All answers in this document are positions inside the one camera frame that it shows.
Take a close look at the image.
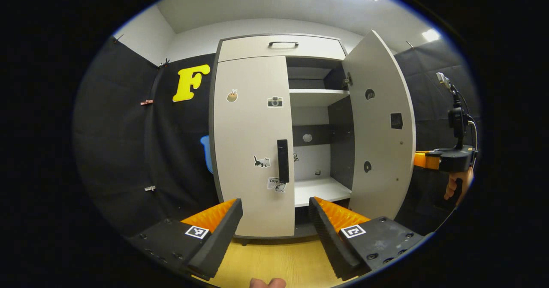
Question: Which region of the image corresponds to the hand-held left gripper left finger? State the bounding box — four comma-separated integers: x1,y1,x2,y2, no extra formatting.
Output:
128,198,244,281

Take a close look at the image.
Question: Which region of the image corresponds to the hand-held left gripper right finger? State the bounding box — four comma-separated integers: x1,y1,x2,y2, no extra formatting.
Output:
308,196,429,281

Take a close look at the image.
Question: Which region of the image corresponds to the grey cabinet door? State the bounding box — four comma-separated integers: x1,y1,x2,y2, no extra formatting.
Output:
213,56,296,238
342,30,416,222

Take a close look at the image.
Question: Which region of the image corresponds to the grey double-door shoe cabinet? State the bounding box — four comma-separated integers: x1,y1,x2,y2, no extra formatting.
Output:
209,33,357,242

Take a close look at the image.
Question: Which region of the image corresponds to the white deep cabinet shelf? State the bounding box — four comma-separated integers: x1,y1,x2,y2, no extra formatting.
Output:
294,177,353,208

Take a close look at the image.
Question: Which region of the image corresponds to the white narrow cabinet shelf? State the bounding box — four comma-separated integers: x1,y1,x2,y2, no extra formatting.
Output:
289,89,350,107

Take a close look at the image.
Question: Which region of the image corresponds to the grey cabinet drawer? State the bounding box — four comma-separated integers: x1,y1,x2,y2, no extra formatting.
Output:
218,35,347,63

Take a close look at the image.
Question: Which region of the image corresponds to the black backdrop cloth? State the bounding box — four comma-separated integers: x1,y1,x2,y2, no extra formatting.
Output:
72,35,481,237

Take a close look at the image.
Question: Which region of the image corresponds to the black left door handle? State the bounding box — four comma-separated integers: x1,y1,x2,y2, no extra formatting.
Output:
277,139,290,183

